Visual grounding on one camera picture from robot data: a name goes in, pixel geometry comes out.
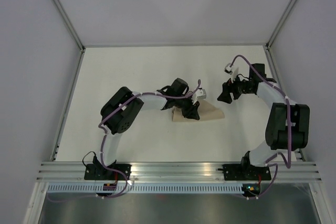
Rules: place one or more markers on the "aluminium front rail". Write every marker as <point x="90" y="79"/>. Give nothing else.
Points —
<point x="178" y="172"/>

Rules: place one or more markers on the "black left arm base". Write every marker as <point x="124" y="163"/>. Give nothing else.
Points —
<point x="97" y="172"/>

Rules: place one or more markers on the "right aluminium frame post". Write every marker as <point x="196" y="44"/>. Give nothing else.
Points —
<point x="283" y="18"/>

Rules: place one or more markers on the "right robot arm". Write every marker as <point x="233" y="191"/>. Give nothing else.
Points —
<point x="287" y="127"/>

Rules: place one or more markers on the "white slotted cable duct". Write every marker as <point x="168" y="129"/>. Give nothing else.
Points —
<point x="147" y="188"/>

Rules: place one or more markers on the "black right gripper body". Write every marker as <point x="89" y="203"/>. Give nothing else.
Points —
<point x="238" y="86"/>

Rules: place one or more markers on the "beige cloth napkin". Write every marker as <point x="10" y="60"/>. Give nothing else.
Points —
<point x="205" y="110"/>

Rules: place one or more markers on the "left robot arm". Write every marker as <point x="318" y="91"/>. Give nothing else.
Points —
<point x="119" y="113"/>

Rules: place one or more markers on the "left aluminium frame post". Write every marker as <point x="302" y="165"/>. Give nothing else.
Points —
<point x="65" y="18"/>

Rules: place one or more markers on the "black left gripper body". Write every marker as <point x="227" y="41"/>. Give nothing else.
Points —
<point x="181" y="103"/>

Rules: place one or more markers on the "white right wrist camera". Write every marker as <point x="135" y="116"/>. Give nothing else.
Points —
<point x="232" y="70"/>

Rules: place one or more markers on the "aluminium frame post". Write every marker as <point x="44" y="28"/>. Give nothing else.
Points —
<point x="283" y="18"/>
<point x="65" y="18"/>

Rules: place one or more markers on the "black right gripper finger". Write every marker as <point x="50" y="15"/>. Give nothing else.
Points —
<point x="236" y="95"/>
<point x="225" y="96"/>

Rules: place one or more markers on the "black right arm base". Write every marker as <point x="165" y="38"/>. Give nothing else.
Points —
<point x="237" y="172"/>

